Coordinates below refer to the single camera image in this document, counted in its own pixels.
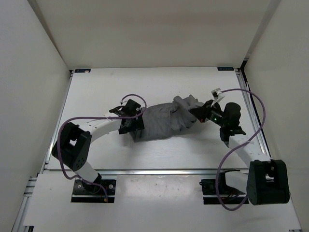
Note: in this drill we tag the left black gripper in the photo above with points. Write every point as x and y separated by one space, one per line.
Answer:
137 124

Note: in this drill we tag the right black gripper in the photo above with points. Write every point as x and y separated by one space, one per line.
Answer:
202 112

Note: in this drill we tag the grey pleated skirt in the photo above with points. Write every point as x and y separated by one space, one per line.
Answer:
165 120

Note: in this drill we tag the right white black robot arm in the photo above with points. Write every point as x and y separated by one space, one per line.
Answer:
266 181

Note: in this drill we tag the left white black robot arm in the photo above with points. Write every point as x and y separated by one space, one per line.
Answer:
75 137

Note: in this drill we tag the right blue label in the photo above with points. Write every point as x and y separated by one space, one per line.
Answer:
223 69

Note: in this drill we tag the blue label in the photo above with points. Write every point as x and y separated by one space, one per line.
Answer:
223 69
82 70

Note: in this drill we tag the left blue label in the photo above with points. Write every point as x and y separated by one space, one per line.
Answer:
82 70

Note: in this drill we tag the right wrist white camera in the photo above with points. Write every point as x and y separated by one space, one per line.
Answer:
217 95

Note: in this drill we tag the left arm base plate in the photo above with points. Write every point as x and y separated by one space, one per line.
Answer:
86 193

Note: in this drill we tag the aluminium front rail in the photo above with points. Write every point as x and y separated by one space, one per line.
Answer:
159 172

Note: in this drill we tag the right aluminium frame rail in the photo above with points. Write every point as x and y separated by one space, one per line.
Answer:
266 135

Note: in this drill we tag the aluminium frame rail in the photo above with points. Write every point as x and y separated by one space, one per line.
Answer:
18 225
266 135

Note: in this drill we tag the left aluminium frame rail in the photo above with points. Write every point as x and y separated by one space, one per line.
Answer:
18 225

